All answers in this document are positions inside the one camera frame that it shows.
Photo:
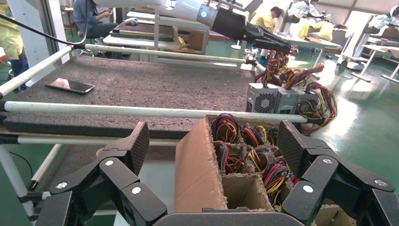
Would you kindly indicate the black smartphone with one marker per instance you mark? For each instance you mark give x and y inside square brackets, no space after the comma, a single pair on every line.
[70,85]

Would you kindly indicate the small cardboard carton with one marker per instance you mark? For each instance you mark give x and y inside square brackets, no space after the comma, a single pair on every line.
[196,40]

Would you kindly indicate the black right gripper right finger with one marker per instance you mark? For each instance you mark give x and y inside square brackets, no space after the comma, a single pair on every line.
[327,174]

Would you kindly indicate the white column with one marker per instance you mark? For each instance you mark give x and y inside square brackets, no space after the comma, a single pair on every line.
[37,18]

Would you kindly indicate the white table frame pipe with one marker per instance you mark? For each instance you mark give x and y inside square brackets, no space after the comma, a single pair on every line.
[156,53]
[124,110]
[31,71]
[46,165]
[260,66]
[78,140]
[12,177]

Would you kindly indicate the small grey object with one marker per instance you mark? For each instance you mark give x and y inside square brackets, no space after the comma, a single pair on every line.
[131,21]

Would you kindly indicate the brown cardboard box with dividers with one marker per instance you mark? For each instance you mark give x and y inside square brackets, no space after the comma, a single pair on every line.
[196,174]

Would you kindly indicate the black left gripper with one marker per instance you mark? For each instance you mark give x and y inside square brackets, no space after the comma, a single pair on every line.
[230,25]

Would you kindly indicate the person in yellow shirt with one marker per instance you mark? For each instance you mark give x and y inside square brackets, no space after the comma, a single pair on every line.
[9,40]
[324,29]
[265,20]

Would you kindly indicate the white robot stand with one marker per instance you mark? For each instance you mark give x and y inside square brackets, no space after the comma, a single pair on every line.
[355,40]

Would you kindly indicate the white frame work table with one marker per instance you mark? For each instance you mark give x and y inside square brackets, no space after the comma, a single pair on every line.
[140,42]

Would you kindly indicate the seated person in blue shirt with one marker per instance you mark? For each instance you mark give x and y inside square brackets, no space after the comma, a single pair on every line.
[84,12]

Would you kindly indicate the white background table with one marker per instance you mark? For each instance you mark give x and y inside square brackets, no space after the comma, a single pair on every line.
[380,48]
[311,42]

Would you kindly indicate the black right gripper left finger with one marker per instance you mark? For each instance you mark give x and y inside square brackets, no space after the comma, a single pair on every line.
[93,177]

